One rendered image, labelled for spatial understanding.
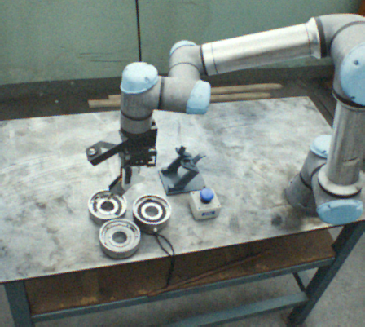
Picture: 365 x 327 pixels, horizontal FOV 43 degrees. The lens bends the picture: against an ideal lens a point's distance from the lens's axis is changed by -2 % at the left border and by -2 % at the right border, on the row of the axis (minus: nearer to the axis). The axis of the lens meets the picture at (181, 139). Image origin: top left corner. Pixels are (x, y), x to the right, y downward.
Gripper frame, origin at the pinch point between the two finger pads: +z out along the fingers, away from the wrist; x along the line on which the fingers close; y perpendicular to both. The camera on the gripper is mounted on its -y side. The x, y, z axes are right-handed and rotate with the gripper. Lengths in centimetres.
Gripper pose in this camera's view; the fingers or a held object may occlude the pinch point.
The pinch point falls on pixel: (122, 183)
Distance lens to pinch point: 125.5
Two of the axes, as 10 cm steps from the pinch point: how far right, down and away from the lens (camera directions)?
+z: -1.3, 7.3, 6.7
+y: 9.5, -1.1, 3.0
